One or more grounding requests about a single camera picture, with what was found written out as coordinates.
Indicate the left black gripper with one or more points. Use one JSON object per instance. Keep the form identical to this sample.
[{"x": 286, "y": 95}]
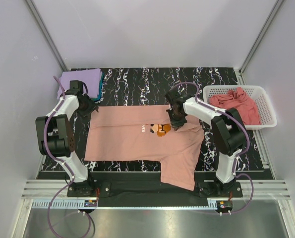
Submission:
[{"x": 92, "y": 107}]

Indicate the left white cable duct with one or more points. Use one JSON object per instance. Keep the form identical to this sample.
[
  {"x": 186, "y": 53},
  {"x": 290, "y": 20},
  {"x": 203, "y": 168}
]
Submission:
[{"x": 59, "y": 203}]

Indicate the white plastic laundry basket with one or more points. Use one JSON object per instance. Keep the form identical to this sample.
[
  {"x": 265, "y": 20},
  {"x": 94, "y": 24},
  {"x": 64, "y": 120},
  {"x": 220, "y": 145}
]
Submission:
[{"x": 257, "y": 93}]

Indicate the right white cable duct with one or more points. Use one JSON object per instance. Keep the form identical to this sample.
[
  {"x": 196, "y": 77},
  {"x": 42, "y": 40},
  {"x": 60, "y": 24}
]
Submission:
[{"x": 212, "y": 204}]

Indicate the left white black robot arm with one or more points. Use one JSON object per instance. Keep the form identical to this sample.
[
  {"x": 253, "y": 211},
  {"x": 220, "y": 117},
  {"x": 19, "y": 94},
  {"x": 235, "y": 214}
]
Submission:
[{"x": 56, "y": 139}]

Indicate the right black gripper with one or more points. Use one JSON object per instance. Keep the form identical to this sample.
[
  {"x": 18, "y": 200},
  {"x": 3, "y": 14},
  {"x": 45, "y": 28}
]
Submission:
[{"x": 176, "y": 125}]

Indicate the teal folded t shirt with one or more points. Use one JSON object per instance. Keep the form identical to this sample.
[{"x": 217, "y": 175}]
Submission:
[{"x": 95, "y": 91}]

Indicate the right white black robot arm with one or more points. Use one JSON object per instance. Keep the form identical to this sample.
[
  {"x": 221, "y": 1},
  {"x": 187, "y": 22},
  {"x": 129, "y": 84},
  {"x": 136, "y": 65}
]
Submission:
[{"x": 229, "y": 133}]

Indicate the pink printed t shirt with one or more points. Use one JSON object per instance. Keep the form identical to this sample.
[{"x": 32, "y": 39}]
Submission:
[{"x": 131, "y": 133}]

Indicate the red crumpled t shirt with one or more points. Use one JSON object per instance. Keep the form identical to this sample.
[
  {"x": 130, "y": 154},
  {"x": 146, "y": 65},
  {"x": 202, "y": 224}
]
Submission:
[{"x": 239, "y": 100}]

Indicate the white cable duct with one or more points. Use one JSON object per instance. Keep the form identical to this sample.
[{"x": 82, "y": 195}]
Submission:
[
  {"x": 59, "y": 203},
  {"x": 212, "y": 204}
]

